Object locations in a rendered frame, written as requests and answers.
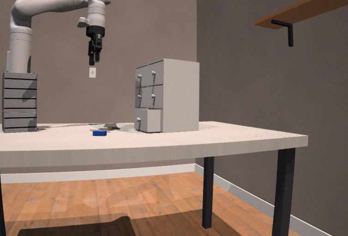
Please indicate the grey chest of drawers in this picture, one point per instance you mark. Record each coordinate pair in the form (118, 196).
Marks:
(180, 108)

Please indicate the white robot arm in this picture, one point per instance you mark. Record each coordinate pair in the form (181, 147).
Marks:
(19, 54)

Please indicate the blue nine-volt battery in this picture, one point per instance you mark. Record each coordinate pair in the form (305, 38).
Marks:
(99, 133)

